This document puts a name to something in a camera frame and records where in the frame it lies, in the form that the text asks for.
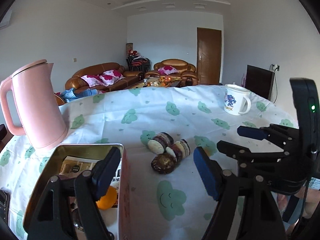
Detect orange tangerine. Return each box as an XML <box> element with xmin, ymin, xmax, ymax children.
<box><xmin>96</xmin><ymin>186</ymin><xmax>118</xmax><ymax>210</ymax></box>

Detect dark brown passion fruit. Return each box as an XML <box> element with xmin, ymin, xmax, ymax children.
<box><xmin>151</xmin><ymin>153</ymin><xmax>176</xmax><ymax>174</ymax></box>

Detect person right hand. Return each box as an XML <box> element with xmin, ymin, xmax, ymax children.
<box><xmin>277</xmin><ymin>187</ymin><xmax>319</xmax><ymax>224</ymax></box>

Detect purple passion fruit in box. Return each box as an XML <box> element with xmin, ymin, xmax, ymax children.
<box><xmin>71</xmin><ymin>203</ymin><xmax>84</xmax><ymax>232</ymax></box>

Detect gold metal tin box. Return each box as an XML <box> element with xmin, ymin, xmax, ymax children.
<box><xmin>23</xmin><ymin>144</ymin><xmax>131</xmax><ymax>239</ymax></box>

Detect black television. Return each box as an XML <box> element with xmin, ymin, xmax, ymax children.
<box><xmin>245</xmin><ymin>65</ymin><xmax>274</xmax><ymax>100</ymax></box>

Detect black smartphone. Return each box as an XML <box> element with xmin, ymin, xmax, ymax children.
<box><xmin>0</xmin><ymin>190</ymin><xmax>10</xmax><ymax>224</ymax></box>

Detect white floral mug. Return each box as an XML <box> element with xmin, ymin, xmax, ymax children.
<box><xmin>224</xmin><ymin>84</ymin><xmax>252</xmax><ymax>115</ymax></box>

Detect near brown leather chair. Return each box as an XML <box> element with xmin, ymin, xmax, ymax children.
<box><xmin>54</xmin><ymin>94</ymin><xmax>66</xmax><ymax>106</ymax></box>

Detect pink electric kettle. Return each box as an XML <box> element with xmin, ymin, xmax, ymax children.
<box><xmin>1</xmin><ymin>59</ymin><xmax>68</xmax><ymax>150</ymax></box>

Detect blue clothes on sofa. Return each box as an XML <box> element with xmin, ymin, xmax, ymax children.
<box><xmin>59</xmin><ymin>88</ymin><xmax>99</xmax><ymax>102</ymax></box>

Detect brown leather armchair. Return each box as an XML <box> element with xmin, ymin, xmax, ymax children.
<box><xmin>144</xmin><ymin>59</ymin><xmax>199</xmax><ymax>86</ymax></box>

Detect wooden coffee table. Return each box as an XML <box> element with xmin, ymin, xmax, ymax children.
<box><xmin>128</xmin><ymin>77</ymin><xmax>181</xmax><ymax>89</ymax></box>

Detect brown wooden door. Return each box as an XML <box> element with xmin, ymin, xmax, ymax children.
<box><xmin>197</xmin><ymin>28</ymin><xmax>222</xmax><ymax>85</ymax></box>

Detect long brown leather sofa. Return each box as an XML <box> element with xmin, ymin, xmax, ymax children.
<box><xmin>65</xmin><ymin>62</ymin><xmax>144</xmax><ymax>93</ymax></box>

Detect stacked black chairs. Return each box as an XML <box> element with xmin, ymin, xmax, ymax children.
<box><xmin>126</xmin><ymin>49</ymin><xmax>151</xmax><ymax>73</ymax></box>

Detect white air conditioner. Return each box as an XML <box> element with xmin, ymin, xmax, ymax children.
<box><xmin>0</xmin><ymin>9</ymin><xmax>12</xmax><ymax>29</ymax></box>

